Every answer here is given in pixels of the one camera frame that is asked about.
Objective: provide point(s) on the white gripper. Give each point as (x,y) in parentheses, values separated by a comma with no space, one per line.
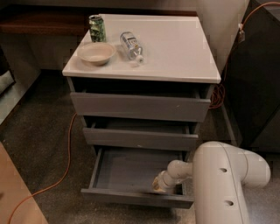
(166,179)

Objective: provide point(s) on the grey bottom drawer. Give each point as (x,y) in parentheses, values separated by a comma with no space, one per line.
(125,175)

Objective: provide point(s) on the grey drawer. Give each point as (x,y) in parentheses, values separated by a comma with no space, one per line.
(139,133)
(125,175)
(182,109)

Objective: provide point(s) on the clear blue plastic bottle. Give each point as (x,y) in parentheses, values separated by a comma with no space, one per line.
(132,47)

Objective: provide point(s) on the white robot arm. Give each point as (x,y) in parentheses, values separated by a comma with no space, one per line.
(219,172)

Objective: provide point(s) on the grey middle drawer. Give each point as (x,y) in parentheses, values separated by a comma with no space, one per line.
(139,133)

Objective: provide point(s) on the grey top drawer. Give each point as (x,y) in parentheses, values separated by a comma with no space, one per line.
(182,109)

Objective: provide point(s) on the white and grey drawer cabinet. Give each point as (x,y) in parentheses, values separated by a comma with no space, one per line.
(177,61)

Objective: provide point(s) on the white bowl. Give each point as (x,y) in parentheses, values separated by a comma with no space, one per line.
(97,53)

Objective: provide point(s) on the green soda can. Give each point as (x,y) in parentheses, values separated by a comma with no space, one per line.
(97,28)

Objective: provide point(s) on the dark wooden desk top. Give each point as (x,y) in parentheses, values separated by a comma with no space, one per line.
(64,20)

